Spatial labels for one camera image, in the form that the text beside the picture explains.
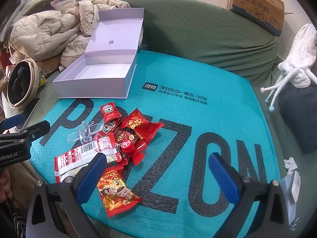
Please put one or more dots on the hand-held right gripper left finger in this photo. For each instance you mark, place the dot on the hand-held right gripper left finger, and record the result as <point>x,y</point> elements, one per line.
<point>91,176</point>

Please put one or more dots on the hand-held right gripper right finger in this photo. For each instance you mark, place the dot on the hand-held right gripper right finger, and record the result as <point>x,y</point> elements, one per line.
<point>223,176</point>

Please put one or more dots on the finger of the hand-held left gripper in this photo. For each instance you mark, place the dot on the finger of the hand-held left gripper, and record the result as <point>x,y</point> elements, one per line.
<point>13,122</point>
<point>37,130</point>

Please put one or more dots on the red white sachet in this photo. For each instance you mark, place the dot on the red white sachet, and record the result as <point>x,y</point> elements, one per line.
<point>71,161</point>

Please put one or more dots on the red cartoon snack packet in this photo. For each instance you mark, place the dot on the red cartoon snack packet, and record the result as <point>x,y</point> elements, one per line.
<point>116,193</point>

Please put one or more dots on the clear plastic clip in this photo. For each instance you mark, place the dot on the clear plastic clip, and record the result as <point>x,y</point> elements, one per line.
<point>84,133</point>

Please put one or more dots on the dark red chocolate packet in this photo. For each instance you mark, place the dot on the dark red chocolate packet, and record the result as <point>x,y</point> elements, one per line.
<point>122,136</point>

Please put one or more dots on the red ketchup packet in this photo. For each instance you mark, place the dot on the red ketchup packet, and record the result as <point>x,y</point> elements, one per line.
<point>109,110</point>
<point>107,128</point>

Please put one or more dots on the red gold candy packet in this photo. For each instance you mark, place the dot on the red gold candy packet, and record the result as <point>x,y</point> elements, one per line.
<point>137,122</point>

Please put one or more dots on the lavender gift box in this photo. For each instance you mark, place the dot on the lavender gift box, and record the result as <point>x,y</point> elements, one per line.
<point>99,74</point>

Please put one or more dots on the person's left hand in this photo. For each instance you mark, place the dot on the person's left hand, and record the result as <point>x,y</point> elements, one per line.
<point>4,183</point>

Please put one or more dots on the black smartphone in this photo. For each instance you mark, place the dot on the black smartphone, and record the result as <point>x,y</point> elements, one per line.
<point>29,111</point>

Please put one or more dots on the glass jar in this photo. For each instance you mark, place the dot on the glass jar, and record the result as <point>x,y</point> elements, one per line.
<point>42,80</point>

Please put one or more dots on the beige cap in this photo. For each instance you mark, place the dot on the beige cap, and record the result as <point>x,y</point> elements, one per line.
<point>32,74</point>

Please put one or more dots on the brown cloth bag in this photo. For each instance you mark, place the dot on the brown cloth bag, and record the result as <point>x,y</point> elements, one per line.
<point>50,64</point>

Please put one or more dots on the crumpled white tissue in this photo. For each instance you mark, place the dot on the crumpled white tissue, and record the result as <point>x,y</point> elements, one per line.
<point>291,164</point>

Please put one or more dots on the small white box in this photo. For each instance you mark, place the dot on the small white box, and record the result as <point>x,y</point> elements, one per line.
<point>294,188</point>

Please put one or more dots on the teal bubble mailer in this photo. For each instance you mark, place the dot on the teal bubble mailer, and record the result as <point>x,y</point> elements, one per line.
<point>198,91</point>

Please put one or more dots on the dark grey bag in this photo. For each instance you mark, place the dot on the dark grey bag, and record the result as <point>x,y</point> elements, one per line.
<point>299,119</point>

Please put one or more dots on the beige puffer jacket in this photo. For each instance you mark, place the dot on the beige puffer jacket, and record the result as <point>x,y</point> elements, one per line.
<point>44,29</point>

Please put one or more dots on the white plastic bag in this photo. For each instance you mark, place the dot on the white plastic bag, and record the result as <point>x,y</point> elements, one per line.
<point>60,4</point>

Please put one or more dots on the green sofa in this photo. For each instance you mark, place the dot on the green sofa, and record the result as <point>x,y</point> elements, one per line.
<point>198,29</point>

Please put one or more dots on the cardboard box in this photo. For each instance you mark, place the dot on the cardboard box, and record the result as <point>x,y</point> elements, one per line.
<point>257,5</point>

